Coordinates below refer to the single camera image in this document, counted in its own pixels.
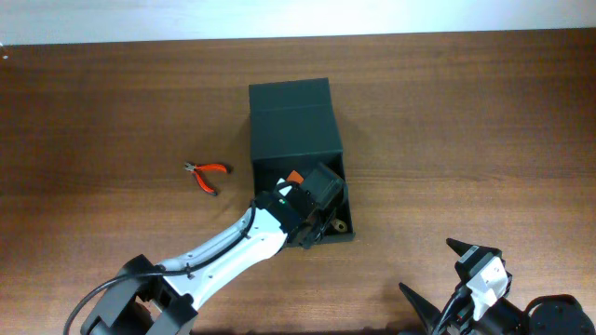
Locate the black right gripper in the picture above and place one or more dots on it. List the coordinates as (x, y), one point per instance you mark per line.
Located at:
(426, 311)

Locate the black open box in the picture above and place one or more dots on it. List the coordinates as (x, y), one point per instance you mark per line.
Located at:
(293, 127)

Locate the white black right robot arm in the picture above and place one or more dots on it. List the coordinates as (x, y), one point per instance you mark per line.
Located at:
(547, 315)

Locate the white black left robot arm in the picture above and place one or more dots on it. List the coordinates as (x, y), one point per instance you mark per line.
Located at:
(164, 298)

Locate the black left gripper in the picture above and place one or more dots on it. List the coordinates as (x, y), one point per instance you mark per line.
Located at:
(315, 232)

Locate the orange scraper with wooden handle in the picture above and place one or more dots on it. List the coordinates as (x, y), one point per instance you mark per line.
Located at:
(294, 176)

